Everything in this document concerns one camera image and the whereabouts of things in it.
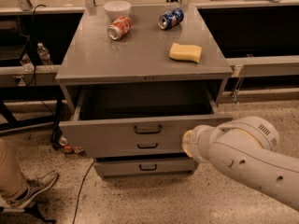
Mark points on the khaki trouser leg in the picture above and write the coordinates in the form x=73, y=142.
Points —
x=13, y=183

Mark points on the black table frame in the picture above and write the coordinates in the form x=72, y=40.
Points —
x=13, y=123

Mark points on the grey metal rail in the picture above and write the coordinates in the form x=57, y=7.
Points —
x=264, y=66

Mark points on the clear water bottle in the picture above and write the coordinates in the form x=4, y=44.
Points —
x=44, y=54

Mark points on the yellow sponge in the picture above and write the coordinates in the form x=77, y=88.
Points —
x=191, y=53

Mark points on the orange soda can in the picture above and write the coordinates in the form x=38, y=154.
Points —
x=119, y=27

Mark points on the grey drawer cabinet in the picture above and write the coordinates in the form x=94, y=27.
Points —
x=135, y=77

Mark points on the white bowl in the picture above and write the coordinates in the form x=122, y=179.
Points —
x=115, y=9

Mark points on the grey bottom drawer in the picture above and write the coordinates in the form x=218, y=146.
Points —
x=167, y=166

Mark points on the grey top drawer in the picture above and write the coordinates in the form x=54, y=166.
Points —
x=122, y=138

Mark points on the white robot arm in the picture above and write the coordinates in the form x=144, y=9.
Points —
x=244, y=150

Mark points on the grey drawer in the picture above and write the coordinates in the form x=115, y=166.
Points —
x=167, y=166
x=122, y=138

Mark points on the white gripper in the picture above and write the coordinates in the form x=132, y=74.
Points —
x=195, y=140

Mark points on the snack packets on floor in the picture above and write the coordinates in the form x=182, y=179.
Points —
x=67, y=149

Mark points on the blue soda can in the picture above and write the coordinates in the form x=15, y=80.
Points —
x=170, y=18

